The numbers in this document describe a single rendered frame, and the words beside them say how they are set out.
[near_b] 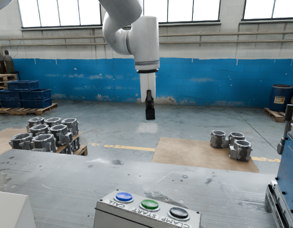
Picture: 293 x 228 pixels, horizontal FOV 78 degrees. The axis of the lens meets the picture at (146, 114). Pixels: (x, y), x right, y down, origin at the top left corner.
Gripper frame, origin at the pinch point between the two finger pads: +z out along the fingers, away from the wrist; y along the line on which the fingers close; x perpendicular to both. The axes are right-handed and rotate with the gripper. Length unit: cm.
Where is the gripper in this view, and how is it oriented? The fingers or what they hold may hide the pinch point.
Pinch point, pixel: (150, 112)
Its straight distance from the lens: 67.0
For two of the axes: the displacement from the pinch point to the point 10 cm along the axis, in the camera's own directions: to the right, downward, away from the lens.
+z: 0.7, 9.3, 3.6
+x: 10.0, -0.6, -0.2
